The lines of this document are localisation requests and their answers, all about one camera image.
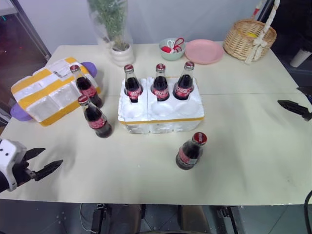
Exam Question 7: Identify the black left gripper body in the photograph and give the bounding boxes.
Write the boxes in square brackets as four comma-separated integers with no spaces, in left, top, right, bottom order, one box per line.
[12,157,38,188]

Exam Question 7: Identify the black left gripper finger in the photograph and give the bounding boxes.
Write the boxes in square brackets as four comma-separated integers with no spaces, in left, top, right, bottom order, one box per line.
[34,159,64,182]
[23,147,46,162]

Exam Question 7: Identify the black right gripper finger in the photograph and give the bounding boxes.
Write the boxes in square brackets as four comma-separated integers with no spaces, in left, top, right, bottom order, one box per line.
[296,85,312,97]
[277,99,312,121]

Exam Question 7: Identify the foam lid with yellow tape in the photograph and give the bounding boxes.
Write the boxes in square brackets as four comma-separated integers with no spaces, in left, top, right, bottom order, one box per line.
[10,57,102,127]

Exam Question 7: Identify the glass cola bottle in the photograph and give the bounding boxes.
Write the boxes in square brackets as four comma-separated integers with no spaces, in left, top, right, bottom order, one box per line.
[152,63,170,102]
[123,64,144,103]
[69,64,104,109]
[175,132,209,171]
[172,61,196,101]
[77,95,114,139]

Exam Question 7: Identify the white foam bottle tray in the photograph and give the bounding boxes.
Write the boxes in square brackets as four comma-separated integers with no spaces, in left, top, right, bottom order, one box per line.
[117,76,205,136]

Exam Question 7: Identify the white paper cup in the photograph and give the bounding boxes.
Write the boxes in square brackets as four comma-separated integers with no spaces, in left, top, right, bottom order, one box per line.
[290,47,312,68]

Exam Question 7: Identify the purple plastic tray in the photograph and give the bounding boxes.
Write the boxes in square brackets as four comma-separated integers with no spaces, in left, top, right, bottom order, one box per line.
[10,61,99,122]

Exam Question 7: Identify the wicker basket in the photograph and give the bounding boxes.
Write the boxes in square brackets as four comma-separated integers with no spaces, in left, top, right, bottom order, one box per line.
[222,19,278,62]

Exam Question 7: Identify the pink plate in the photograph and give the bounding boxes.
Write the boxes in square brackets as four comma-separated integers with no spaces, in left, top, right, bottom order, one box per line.
[184,39,225,65]

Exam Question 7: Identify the white ribbed plant pot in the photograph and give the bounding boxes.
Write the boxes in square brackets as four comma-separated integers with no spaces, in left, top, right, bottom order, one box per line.
[110,43,136,68]

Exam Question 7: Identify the light green bowl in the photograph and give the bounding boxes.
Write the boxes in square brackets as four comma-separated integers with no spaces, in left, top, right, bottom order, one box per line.
[159,38,187,61]

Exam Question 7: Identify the green plant in plastic wrap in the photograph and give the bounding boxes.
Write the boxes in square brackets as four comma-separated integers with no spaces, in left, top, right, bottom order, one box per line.
[87,0,134,51]

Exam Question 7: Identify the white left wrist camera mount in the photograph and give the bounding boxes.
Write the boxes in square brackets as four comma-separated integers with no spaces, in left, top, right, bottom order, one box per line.
[0,138,27,193]

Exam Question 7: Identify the thin white cable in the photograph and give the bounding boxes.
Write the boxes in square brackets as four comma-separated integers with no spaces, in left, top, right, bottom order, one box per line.
[79,203,98,232]

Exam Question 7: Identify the white braided basket handle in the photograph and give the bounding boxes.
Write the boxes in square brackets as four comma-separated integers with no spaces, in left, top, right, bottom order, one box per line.
[244,0,281,65]

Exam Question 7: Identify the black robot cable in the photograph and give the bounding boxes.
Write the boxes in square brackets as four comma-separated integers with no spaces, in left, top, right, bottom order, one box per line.
[304,189,312,221]

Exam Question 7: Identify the black table bracket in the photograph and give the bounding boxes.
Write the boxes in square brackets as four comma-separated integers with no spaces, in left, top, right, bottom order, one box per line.
[216,206,235,219]

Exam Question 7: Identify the red and white rope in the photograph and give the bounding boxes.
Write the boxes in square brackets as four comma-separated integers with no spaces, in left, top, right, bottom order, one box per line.
[161,37,185,55]

